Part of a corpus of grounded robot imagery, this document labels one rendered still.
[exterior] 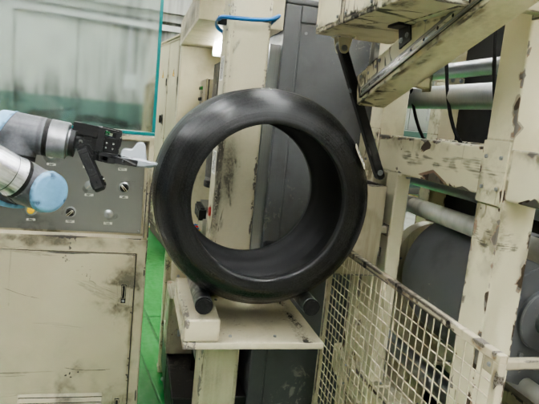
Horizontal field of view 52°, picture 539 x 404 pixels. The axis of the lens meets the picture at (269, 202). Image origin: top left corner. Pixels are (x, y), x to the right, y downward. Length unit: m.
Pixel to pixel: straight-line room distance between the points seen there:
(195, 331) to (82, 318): 0.79
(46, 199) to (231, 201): 0.64
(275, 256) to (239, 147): 0.35
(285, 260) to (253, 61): 0.61
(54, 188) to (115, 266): 0.84
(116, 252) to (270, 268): 0.65
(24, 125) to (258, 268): 0.75
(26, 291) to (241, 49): 1.12
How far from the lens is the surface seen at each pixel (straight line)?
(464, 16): 1.26
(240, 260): 1.64
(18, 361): 2.22
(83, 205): 2.07
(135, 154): 1.39
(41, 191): 1.25
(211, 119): 1.31
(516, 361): 1.14
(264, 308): 1.70
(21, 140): 1.39
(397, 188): 1.81
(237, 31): 1.70
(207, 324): 1.41
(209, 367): 1.87
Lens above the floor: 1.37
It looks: 9 degrees down
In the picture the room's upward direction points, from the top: 6 degrees clockwise
